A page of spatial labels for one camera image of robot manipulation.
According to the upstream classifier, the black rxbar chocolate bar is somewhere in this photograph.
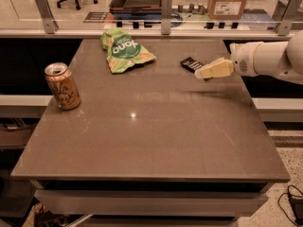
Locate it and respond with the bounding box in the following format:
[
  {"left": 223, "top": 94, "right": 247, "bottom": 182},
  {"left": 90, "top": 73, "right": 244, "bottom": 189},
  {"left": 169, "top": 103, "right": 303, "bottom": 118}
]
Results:
[{"left": 180, "top": 57, "right": 205, "bottom": 73}]

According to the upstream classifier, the metal glass post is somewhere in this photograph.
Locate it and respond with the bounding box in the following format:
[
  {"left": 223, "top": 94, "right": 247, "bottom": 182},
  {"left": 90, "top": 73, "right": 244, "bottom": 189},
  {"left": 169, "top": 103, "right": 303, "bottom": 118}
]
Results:
[
  {"left": 161, "top": 0, "right": 172, "bottom": 35},
  {"left": 273, "top": 0, "right": 303, "bottom": 36},
  {"left": 35, "top": 0, "right": 58, "bottom": 34}
]

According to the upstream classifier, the black cable and adapter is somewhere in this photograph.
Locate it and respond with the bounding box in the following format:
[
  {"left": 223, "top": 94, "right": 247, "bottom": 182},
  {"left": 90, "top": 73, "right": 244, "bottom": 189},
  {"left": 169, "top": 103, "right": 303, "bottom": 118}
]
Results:
[{"left": 276, "top": 184, "right": 303, "bottom": 227}]

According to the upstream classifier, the right metal glass post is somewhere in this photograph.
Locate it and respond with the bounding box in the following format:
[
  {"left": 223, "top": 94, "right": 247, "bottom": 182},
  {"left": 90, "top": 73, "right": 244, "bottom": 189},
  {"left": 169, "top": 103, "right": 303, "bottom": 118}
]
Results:
[{"left": 273, "top": 0, "right": 303, "bottom": 36}]

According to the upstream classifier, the green chip bag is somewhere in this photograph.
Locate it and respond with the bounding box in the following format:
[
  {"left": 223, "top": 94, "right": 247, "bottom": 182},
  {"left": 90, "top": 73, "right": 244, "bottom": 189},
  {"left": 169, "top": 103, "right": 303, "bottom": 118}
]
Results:
[{"left": 100, "top": 28, "right": 156, "bottom": 74}]

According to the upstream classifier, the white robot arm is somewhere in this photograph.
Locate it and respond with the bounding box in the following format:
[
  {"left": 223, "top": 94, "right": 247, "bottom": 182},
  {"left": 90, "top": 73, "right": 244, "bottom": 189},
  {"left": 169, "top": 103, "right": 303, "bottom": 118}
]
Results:
[{"left": 194, "top": 31, "right": 303, "bottom": 84}]

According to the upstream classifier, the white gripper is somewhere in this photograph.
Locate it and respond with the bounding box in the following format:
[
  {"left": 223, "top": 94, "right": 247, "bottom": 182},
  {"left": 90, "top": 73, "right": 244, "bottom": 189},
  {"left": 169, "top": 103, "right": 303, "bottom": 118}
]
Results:
[{"left": 194, "top": 42, "right": 261, "bottom": 79}]

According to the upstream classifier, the grey table drawer front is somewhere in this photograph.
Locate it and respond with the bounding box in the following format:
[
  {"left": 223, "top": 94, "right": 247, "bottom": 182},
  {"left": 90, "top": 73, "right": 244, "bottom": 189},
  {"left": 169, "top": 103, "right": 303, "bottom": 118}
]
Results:
[{"left": 35, "top": 190, "right": 267, "bottom": 218}]

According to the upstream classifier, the middle metal glass post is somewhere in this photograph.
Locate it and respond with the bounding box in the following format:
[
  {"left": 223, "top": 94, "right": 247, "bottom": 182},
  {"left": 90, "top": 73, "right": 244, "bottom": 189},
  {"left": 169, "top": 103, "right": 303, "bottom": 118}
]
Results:
[{"left": 161, "top": 0, "right": 172, "bottom": 35}]

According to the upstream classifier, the left metal glass post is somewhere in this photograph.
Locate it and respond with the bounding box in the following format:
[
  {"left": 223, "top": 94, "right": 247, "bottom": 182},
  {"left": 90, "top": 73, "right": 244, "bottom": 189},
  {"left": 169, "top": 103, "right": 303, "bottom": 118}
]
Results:
[{"left": 35, "top": 0, "right": 58, "bottom": 34}]

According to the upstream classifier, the cardboard box with label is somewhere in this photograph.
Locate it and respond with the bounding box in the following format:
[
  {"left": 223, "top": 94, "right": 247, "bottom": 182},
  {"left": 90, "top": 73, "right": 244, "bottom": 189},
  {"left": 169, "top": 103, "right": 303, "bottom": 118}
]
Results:
[{"left": 207, "top": 0, "right": 247, "bottom": 20}]

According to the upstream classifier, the orange soda can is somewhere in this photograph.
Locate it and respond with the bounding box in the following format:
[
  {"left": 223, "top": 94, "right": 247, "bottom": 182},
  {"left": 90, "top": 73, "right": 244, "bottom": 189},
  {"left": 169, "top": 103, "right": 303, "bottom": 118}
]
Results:
[{"left": 45, "top": 62, "right": 81, "bottom": 110}]

